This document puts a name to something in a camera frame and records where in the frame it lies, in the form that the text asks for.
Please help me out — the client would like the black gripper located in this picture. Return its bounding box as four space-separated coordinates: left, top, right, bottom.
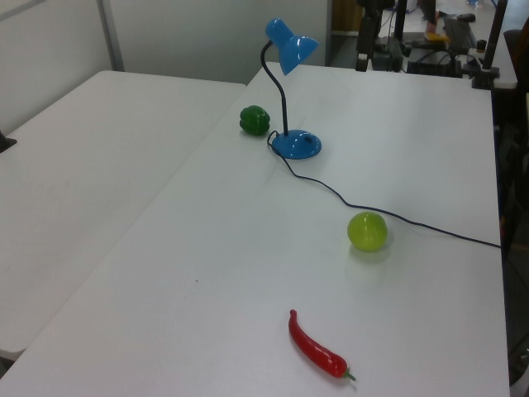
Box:
355 4 379 72

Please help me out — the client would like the blue gooseneck desk lamp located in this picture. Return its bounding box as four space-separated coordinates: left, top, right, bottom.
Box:
264 17 323 161

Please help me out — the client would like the thin black upright pole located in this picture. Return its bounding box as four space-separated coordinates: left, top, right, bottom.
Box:
393 0 408 43

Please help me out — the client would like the black keyboard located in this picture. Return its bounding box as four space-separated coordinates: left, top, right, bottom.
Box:
442 16 477 47

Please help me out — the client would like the dark green bell pepper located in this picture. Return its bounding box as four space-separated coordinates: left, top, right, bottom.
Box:
239 105 272 137

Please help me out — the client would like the black pole with table clamp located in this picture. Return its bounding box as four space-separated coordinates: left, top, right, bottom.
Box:
470 0 508 88

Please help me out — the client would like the lime green round fruit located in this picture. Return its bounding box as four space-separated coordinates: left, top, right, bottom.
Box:
346 211 389 253

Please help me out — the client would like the red chili pepper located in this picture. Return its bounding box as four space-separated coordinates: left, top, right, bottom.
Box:
288 309 357 382

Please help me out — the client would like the black equipment box with cables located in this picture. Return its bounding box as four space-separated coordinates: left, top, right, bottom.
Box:
406 48 463 78

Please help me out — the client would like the dark lamp power cable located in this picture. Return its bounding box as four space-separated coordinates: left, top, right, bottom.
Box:
265 130 503 250

